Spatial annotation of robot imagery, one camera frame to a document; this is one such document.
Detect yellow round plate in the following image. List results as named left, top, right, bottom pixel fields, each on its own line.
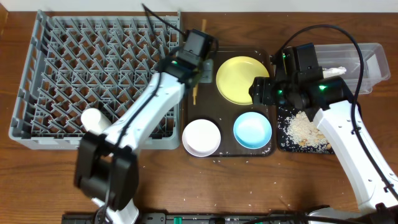
left=216, top=56, right=270, bottom=105

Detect light blue bowl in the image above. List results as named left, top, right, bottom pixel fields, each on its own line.
left=233, top=111, right=272, bottom=149

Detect rice and food scraps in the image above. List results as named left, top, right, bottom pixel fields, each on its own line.
left=278, top=107, right=332, bottom=150

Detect pink white bowl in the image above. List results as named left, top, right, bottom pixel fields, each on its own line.
left=182, top=119, right=221, bottom=157

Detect white paper napkin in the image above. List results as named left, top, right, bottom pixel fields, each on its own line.
left=323, top=67, right=346, bottom=78

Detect white paper cup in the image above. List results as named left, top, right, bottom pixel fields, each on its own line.
left=81, top=108, right=112, bottom=134

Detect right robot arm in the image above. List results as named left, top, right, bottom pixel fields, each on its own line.
left=249, top=43, right=397, bottom=223

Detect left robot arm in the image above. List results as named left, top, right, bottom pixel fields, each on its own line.
left=74, top=29, right=219, bottom=223

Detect black rectangular waste tray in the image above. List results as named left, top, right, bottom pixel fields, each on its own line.
left=276, top=104, right=335, bottom=155

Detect dark brown serving tray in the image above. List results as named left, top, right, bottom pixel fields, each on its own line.
left=183, top=46, right=277, bottom=157

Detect clear plastic bin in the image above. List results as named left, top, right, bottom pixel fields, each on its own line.
left=315, top=43, right=391, bottom=94

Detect grey plastic dish rack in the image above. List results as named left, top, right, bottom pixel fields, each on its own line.
left=9, top=11, right=182, bottom=150

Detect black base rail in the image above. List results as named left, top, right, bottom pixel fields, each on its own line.
left=61, top=212, right=312, bottom=224

